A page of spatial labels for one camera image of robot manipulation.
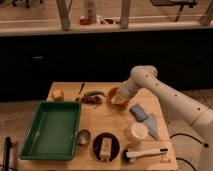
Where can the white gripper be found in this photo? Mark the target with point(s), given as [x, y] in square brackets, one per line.
[127, 90]

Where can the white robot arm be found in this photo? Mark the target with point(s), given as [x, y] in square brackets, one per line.
[195, 114]

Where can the orange bowl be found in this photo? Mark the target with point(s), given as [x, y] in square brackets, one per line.
[114, 92]

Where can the blue sponge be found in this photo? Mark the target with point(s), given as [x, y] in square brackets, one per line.
[138, 112]

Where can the brown grape bunch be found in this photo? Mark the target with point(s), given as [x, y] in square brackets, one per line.
[93, 100]

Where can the green chili pepper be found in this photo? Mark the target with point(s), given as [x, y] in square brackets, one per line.
[91, 93]

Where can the wooden table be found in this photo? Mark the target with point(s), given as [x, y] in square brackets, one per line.
[98, 119]

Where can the light blue cloth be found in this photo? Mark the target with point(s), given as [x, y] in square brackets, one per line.
[151, 123]

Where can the white plastic cup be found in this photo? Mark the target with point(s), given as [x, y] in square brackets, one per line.
[136, 132]

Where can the dark round plate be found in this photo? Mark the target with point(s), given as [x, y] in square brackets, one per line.
[96, 146]

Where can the beige block on plate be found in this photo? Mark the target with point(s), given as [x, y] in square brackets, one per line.
[105, 152]

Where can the small metal cup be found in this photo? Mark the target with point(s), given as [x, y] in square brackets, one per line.
[84, 137]

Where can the yellow round fruit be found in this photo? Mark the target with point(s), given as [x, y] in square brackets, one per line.
[57, 95]

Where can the green plastic tray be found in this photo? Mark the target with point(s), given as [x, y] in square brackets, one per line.
[53, 132]

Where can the white bottle on shelf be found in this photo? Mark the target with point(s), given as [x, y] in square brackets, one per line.
[90, 10]

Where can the black pole left edge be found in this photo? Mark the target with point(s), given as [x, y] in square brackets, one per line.
[6, 156]

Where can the black handled knife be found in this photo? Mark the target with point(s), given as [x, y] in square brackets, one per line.
[81, 88]

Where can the white handled black brush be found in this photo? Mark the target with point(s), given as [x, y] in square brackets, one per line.
[131, 156]

